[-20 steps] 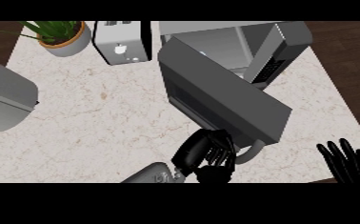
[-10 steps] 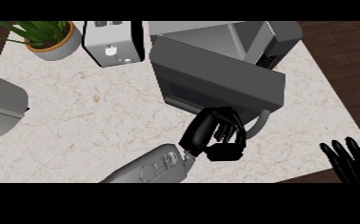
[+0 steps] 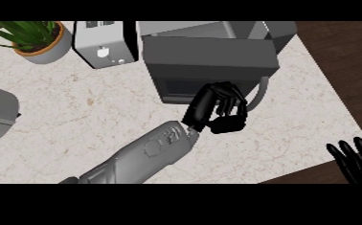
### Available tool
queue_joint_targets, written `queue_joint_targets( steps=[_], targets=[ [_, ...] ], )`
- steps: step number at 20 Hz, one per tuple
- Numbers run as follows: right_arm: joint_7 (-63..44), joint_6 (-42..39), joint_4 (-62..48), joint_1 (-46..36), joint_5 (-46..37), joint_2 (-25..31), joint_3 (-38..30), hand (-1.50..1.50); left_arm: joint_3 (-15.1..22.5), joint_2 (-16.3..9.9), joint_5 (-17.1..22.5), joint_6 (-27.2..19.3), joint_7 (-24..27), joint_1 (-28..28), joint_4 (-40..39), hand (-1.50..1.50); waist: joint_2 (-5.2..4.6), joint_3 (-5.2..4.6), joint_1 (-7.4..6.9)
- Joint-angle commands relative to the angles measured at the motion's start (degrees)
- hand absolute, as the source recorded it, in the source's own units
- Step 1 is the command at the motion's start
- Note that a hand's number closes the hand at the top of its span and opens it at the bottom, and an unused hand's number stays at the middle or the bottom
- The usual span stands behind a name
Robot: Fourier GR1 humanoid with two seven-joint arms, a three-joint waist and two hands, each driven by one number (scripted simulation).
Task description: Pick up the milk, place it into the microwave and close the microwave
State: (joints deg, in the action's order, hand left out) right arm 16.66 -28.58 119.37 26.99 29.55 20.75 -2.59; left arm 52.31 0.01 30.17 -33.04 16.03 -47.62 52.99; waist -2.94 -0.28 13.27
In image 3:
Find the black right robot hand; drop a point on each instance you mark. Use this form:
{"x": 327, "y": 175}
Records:
{"x": 347, "y": 162}

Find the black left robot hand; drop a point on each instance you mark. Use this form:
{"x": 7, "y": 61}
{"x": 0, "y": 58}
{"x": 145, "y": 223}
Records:
{"x": 202, "y": 109}

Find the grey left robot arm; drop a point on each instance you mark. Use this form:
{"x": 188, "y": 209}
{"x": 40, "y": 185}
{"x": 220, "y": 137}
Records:
{"x": 146, "y": 155}

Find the dark grey microwave door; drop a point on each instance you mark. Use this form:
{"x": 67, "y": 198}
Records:
{"x": 210, "y": 66}

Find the grey microwave body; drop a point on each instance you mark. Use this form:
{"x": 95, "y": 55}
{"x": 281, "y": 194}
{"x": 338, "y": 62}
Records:
{"x": 222, "y": 31}

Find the white toaster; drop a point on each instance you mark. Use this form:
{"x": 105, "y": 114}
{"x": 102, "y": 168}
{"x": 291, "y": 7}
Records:
{"x": 105, "y": 43}

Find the green potted plant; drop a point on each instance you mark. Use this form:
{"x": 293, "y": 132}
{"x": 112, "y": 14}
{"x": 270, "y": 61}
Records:
{"x": 37, "y": 39}

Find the grey rounded appliance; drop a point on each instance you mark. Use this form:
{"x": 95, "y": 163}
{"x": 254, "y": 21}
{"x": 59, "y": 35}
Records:
{"x": 6, "y": 114}

